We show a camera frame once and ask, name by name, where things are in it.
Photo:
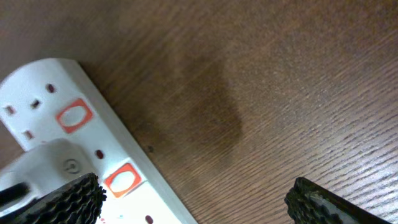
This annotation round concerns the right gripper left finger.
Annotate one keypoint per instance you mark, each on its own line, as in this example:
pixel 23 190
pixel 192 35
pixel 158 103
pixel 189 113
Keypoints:
pixel 77 202

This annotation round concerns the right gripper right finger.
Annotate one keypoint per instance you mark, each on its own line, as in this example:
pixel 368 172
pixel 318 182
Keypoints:
pixel 308 202

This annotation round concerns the white charger adapter plug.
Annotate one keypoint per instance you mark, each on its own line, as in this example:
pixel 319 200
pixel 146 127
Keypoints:
pixel 40 171

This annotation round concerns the white power strip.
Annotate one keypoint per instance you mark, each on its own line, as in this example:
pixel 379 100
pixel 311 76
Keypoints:
pixel 53 98

